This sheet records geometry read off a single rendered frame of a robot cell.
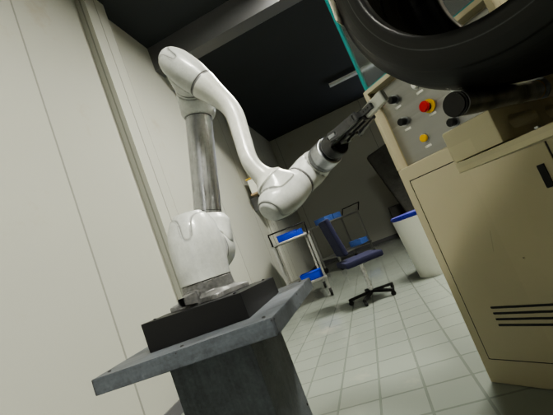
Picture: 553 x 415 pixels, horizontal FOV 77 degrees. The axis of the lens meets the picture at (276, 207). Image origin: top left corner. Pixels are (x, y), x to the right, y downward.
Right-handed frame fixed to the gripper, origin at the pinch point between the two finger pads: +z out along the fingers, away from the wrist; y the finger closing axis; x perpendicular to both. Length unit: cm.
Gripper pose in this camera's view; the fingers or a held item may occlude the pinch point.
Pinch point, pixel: (374, 104)
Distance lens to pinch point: 93.5
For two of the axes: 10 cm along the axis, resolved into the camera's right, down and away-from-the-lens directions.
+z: 4.1, -4.1, -8.1
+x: 4.3, 8.7, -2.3
